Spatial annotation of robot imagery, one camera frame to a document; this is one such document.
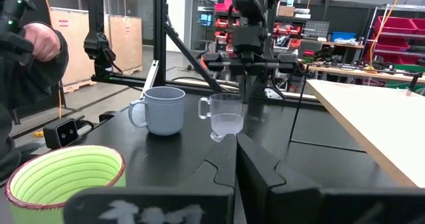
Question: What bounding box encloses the blue-grey mug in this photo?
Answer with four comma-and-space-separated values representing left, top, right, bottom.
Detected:
127, 86, 187, 137

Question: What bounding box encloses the black table-level camera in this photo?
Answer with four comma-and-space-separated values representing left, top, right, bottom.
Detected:
42, 117, 80, 150

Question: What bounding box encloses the wooden workbench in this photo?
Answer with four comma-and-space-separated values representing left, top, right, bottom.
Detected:
297, 59, 425, 84

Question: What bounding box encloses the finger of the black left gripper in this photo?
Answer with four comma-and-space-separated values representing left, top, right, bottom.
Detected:
237, 73, 249, 104
249, 73, 267, 98

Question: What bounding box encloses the green ribbed mug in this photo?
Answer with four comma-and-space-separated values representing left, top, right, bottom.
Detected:
5, 145, 127, 224

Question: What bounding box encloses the wooden shelf with black legs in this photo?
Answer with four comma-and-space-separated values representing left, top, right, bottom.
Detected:
288, 64, 425, 189

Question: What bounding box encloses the small pink storage bin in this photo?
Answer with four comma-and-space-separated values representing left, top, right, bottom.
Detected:
214, 0, 234, 13

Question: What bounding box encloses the person's hand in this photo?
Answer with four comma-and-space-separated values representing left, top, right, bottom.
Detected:
23, 22, 63, 63

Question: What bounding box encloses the person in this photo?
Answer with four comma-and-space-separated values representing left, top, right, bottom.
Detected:
0, 19, 70, 185

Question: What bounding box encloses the white flat bar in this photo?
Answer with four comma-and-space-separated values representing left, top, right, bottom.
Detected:
140, 59, 160, 100

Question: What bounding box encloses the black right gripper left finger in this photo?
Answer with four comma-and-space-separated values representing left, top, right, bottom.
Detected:
62, 134, 238, 224

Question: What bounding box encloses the black aluminium frame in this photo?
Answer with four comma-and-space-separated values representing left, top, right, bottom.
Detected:
91, 0, 323, 107

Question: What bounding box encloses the metal wire shelf rack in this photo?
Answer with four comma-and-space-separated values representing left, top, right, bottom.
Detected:
364, 3, 425, 65

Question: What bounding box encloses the blue storage bin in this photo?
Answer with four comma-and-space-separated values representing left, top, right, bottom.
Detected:
330, 31, 357, 43

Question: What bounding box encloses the wooden crate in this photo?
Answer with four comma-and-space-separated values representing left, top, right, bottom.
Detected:
48, 7, 98, 94
106, 14, 143, 76

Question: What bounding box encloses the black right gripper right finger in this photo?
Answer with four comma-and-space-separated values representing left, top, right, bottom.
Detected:
236, 132, 425, 224

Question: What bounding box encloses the large pink storage bin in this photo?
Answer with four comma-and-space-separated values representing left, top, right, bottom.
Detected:
374, 16, 418, 35

